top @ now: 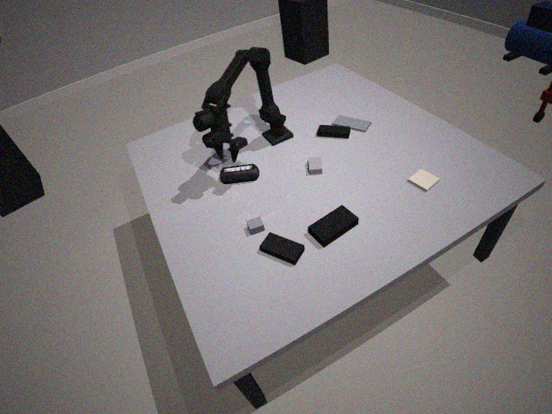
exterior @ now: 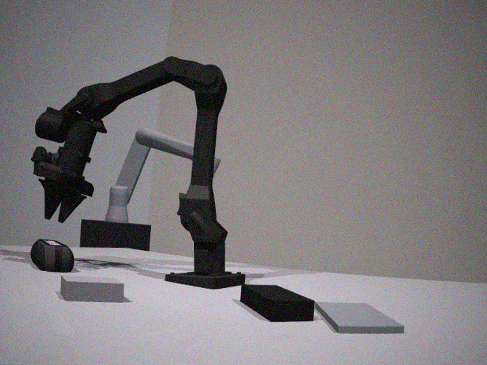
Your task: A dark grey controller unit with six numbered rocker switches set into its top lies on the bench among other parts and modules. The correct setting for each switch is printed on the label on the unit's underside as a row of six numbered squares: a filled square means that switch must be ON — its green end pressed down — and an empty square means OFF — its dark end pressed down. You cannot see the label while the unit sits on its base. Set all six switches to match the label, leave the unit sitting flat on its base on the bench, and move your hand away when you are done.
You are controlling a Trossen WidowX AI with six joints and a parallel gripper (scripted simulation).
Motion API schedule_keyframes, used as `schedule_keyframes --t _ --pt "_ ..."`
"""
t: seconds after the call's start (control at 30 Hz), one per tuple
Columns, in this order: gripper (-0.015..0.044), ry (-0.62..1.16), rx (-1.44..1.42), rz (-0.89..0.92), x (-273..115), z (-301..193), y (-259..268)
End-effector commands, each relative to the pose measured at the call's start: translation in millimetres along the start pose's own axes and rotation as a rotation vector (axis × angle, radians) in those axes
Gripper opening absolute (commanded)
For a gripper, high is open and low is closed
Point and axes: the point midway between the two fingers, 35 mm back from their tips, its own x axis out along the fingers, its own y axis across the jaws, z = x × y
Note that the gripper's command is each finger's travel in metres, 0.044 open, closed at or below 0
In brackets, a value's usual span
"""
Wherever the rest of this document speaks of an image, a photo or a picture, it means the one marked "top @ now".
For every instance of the beige flat rectangular block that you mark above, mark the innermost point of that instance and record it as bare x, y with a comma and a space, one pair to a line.
423, 180

